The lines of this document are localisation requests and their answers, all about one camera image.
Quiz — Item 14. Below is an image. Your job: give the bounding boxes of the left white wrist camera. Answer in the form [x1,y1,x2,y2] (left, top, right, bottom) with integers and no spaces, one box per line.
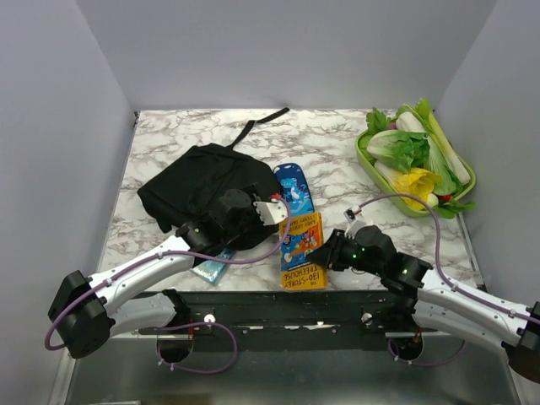
[253,199,289,226]

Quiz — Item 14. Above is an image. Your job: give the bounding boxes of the black backpack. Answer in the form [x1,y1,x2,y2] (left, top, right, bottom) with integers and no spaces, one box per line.
[138,108,288,256]

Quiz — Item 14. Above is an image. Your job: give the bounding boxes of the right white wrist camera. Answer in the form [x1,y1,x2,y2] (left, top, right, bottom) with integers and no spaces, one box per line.
[344,207,374,239]

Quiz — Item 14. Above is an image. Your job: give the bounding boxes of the green celery stalk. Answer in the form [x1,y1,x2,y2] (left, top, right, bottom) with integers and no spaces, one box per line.
[403,98,471,186]

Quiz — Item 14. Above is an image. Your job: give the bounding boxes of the blue dinosaur pencil case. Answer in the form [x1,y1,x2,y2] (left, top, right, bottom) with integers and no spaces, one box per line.
[273,163,315,217]

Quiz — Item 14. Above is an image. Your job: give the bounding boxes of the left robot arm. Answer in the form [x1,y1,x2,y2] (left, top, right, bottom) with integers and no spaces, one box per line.
[48,189,286,359]

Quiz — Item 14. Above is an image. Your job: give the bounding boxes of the napa cabbage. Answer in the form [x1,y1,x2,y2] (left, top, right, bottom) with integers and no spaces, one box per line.
[366,130,430,174]

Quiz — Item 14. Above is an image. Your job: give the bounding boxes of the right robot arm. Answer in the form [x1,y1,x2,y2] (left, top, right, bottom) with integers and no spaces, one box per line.
[307,225,539,382]

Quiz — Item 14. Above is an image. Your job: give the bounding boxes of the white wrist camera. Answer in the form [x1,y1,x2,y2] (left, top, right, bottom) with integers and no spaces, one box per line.
[344,207,374,239]
[253,199,289,226]

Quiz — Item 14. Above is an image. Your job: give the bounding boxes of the white daikon radish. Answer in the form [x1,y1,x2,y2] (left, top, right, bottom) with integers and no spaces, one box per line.
[396,111,426,133]

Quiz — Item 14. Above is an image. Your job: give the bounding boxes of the purple cable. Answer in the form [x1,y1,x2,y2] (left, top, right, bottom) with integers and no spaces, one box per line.
[45,196,293,375]
[348,193,540,367]

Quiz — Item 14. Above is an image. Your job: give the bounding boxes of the aluminium mounting rail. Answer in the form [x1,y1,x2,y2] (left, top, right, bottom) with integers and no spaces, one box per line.
[62,300,465,339]

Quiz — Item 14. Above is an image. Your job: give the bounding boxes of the teal fantasy book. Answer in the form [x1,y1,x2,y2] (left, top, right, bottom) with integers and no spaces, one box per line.
[191,261,229,285]

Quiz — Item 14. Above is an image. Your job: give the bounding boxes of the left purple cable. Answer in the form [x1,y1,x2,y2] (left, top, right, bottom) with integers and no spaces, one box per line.
[45,196,293,375]

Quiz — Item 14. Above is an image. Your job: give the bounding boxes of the green vegetable tray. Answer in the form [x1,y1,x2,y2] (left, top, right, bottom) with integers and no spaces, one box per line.
[355,131,477,218]

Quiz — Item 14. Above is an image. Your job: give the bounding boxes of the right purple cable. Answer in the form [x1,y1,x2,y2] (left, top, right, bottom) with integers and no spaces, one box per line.
[348,193,540,367]

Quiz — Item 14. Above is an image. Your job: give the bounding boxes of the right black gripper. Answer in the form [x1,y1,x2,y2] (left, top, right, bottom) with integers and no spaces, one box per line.
[305,227,383,277]

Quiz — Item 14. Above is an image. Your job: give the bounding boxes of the orange treehouse book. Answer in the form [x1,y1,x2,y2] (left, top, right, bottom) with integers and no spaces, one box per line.
[280,213,327,291]

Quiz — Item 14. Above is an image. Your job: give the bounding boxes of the yellow flower vegetable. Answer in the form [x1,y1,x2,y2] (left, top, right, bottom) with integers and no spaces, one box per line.
[393,168,442,208]

